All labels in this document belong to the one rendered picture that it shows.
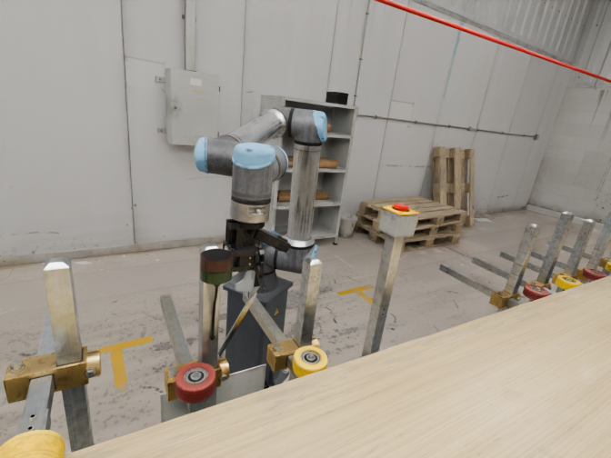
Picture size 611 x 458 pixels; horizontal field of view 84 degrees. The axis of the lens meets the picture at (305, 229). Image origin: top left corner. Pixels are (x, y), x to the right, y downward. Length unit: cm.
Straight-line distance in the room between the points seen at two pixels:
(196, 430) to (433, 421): 44
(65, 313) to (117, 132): 271
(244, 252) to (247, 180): 17
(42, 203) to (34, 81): 92
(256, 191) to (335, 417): 47
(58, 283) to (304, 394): 49
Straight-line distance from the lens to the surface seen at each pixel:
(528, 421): 91
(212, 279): 65
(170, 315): 105
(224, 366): 86
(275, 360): 90
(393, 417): 77
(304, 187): 143
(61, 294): 70
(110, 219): 349
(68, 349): 75
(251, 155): 72
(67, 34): 333
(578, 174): 834
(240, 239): 79
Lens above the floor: 144
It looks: 19 degrees down
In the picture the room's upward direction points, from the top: 7 degrees clockwise
